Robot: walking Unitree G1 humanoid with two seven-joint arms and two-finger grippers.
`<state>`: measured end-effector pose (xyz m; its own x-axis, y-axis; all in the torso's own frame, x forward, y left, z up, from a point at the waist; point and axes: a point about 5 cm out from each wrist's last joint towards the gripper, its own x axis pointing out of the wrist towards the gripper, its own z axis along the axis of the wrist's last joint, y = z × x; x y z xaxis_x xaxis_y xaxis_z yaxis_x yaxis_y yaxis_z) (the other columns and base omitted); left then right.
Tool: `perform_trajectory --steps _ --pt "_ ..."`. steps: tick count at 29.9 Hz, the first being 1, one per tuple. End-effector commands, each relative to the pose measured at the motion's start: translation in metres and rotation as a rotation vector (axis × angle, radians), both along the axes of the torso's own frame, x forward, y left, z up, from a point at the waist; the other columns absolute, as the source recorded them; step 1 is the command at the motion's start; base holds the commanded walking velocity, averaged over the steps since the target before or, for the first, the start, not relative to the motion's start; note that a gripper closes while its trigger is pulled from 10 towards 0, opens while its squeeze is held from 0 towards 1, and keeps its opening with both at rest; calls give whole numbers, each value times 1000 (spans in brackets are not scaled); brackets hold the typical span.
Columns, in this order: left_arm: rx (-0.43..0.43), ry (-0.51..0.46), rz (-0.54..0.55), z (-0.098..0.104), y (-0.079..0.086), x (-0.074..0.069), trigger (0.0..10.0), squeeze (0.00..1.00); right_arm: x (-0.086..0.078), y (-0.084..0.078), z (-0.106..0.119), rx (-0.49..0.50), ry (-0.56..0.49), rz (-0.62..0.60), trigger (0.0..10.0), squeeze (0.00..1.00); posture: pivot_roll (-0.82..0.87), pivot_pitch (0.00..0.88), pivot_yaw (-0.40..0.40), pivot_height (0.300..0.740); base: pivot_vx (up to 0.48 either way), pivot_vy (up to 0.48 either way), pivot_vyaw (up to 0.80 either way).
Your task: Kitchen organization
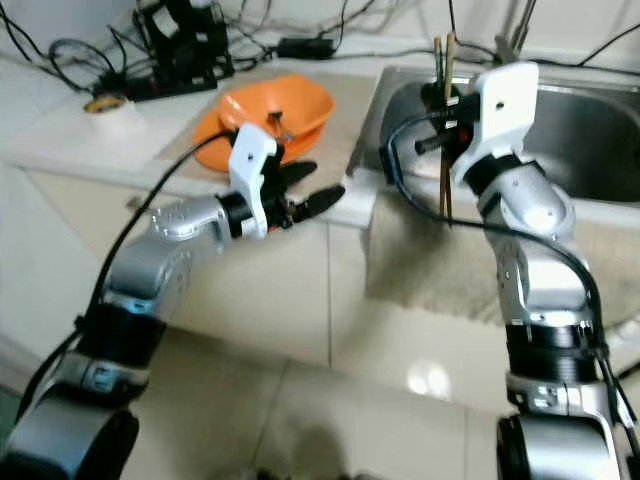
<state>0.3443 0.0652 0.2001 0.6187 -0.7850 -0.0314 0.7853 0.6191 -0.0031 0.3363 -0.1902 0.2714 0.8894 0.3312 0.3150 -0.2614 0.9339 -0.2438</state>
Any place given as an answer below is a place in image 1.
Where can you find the orange plastic bowl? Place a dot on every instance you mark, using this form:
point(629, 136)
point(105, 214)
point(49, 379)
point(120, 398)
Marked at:
point(300, 95)

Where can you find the orange plastic plate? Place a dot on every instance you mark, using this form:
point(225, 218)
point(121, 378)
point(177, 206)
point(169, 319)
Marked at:
point(210, 135)

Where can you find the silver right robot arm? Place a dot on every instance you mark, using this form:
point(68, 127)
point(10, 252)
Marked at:
point(535, 215)

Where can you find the cream kitchen cabinet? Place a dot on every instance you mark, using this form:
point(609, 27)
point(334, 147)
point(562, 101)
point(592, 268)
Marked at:
point(290, 300)

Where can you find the chrome faucet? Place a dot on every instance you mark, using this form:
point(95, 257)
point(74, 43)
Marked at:
point(515, 48)

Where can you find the beige ribbed counter mat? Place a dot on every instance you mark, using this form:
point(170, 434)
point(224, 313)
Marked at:
point(172, 150)

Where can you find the black power adapter brick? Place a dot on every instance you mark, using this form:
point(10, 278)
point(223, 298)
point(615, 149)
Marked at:
point(305, 47)

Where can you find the stainless steel sink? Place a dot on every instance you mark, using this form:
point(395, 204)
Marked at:
point(590, 140)

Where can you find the beige fluffy towel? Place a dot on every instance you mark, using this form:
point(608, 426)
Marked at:
point(430, 270)

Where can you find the black power strip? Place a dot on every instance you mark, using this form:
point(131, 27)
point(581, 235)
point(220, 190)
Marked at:
point(180, 85)

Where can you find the black charger device with labels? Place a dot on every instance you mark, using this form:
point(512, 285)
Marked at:
point(180, 40)

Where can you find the white tape roll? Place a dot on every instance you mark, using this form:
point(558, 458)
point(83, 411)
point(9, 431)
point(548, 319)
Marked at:
point(110, 108)

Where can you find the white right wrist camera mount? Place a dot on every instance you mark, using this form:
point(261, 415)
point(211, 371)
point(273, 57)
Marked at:
point(500, 110)

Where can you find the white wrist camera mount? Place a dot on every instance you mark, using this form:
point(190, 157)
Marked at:
point(500, 110)
point(250, 165)

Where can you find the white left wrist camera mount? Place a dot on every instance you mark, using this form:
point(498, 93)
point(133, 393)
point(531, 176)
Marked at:
point(250, 165)

